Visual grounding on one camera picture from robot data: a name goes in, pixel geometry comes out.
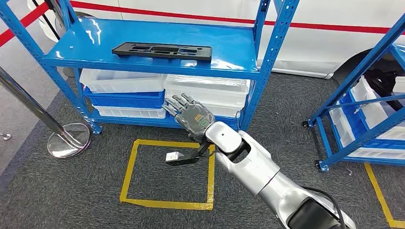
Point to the white plastic bin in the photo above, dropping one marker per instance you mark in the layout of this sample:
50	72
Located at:
224	110
341	129
373	113
208	90
126	112
120	82

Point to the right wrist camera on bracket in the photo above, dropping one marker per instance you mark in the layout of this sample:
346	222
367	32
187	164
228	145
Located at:
173	156

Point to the chrome stanchion post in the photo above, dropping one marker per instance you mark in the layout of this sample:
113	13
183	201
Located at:
66	142

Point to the blue metal shelf rack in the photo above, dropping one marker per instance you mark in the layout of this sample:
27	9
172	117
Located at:
95	41

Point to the black parts in rack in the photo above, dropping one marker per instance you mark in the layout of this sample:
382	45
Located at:
379	83

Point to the black plastic plate part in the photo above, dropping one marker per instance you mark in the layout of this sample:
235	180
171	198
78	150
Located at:
120	50

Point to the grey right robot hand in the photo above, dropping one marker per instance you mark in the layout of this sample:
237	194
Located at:
193	118

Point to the blue wheeled shelf rack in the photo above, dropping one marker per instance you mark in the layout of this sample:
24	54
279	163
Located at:
364	64

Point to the yellow floor tape square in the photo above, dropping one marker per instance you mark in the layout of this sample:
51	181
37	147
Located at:
210	177

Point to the yellow floor tape line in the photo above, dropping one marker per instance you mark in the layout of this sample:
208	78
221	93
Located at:
378	192

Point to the short red barrier belt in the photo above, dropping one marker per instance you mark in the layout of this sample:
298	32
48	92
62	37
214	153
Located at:
19	26

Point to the black stanchion post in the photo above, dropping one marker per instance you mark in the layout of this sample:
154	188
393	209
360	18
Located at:
47	22

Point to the small metal hook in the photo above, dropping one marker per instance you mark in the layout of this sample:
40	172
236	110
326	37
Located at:
5	136

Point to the long red barrier belt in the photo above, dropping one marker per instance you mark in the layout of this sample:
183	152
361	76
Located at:
221	19

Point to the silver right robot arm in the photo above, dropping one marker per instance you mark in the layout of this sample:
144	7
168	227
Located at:
253	164

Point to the white car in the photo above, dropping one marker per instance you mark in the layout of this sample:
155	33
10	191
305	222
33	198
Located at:
316	47

